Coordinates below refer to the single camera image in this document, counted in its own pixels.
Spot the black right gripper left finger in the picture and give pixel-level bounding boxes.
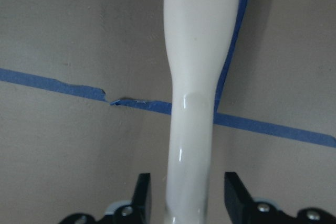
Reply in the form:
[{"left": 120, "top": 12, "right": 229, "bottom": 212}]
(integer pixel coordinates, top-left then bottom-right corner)
[{"left": 60, "top": 173, "right": 151, "bottom": 223}]

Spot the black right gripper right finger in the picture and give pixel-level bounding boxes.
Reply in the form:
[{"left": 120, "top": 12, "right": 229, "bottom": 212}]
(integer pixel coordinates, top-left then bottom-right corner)
[{"left": 224, "top": 172, "right": 335, "bottom": 223}]

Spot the beige hand brush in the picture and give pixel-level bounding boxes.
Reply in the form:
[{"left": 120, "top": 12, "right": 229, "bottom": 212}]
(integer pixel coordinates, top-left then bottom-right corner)
[{"left": 163, "top": 0, "right": 239, "bottom": 223}]

